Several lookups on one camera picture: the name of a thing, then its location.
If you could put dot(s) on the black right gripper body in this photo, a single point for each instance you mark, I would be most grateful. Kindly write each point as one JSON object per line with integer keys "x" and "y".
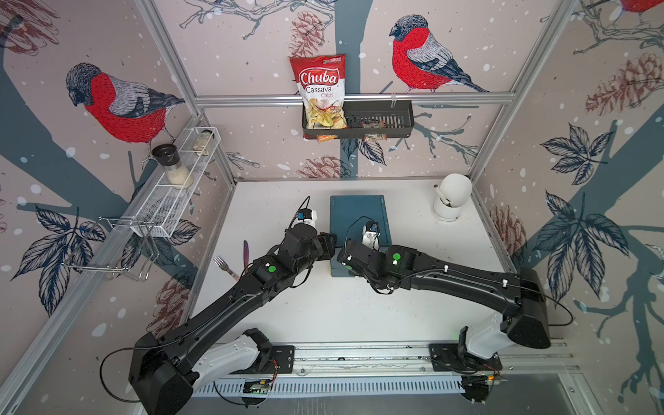
{"x": 373, "y": 282}

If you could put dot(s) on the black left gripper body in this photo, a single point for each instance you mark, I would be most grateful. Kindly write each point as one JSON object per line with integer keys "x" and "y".
{"x": 322, "y": 249}

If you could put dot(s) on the teal drawer cabinet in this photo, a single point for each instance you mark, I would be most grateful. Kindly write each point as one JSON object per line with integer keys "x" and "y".
{"x": 348, "y": 215}

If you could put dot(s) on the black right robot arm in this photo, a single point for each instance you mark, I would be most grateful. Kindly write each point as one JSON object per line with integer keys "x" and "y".
{"x": 517, "y": 300}

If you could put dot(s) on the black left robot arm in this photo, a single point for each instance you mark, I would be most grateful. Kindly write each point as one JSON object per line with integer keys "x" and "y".
{"x": 162, "y": 368}

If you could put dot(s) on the small glass jar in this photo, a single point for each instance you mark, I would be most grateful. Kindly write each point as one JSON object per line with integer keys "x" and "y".
{"x": 204, "y": 143}

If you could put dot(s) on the black lid spice jar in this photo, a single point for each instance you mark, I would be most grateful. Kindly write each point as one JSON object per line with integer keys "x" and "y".
{"x": 176, "y": 173}

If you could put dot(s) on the red cassava chips bag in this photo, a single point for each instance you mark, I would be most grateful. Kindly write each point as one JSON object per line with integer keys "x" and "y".
{"x": 321, "y": 84}

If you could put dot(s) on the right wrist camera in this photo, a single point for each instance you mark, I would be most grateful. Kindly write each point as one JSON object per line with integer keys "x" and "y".
{"x": 371, "y": 235}

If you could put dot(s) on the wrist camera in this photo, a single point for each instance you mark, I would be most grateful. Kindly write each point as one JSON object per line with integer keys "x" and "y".
{"x": 306, "y": 216}
{"x": 371, "y": 235}

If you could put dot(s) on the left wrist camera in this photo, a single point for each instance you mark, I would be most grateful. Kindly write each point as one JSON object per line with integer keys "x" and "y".
{"x": 306, "y": 216}

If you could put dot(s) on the purple handled knife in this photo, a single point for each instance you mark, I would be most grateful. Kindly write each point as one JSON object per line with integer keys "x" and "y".
{"x": 246, "y": 255}

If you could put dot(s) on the silver fork pink handle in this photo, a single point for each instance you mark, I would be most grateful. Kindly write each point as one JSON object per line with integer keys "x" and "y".
{"x": 223, "y": 265}

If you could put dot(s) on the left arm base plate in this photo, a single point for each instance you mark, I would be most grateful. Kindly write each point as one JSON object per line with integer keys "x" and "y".
{"x": 275, "y": 360}

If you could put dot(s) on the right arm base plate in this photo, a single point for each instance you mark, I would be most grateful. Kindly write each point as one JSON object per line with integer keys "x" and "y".
{"x": 446, "y": 357}

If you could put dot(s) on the black wall basket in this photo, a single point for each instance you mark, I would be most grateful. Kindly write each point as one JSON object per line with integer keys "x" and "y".
{"x": 391, "y": 119}

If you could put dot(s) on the white wire wall shelf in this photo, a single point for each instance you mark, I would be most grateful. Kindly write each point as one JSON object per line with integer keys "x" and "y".
{"x": 164, "y": 204}

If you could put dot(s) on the wire hook rack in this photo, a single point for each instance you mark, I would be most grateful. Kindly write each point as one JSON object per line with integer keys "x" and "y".
{"x": 114, "y": 247}

